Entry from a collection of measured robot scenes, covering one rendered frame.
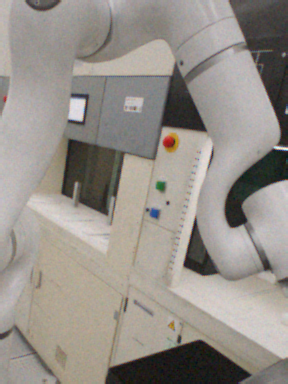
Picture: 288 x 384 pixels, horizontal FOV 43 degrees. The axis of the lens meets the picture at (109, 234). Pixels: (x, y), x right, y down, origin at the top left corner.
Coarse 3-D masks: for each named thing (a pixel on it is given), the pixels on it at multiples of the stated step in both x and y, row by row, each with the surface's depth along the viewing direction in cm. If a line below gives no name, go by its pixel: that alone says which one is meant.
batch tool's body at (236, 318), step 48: (240, 0) 100; (192, 144) 115; (192, 192) 116; (240, 192) 157; (144, 240) 134; (192, 240) 146; (144, 288) 134; (192, 288) 129; (240, 288) 137; (144, 336) 135; (192, 336) 117; (240, 336) 103
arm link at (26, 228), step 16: (16, 224) 64; (32, 224) 69; (16, 240) 63; (32, 240) 69; (16, 256) 64; (32, 256) 71; (0, 272) 70; (16, 272) 70; (0, 288) 68; (16, 288) 69; (0, 304) 66; (16, 304) 69; (0, 320) 66; (0, 336) 67
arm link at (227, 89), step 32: (224, 64) 46; (192, 96) 51; (224, 96) 47; (256, 96) 47; (224, 128) 48; (256, 128) 47; (224, 160) 49; (256, 160) 50; (224, 192) 50; (224, 224) 52; (224, 256) 52; (256, 256) 51
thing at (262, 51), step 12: (264, 36) 95; (276, 36) 92; (252, 48) 98; (264, 48) 95; (276, 48) 93; (264, 60) 95; (276, 60) 93; (264, 72) 95; (264, 84) 95; (180, 96) 118; (192, 180) 115; (156, 204) 129; (168, 348) 125
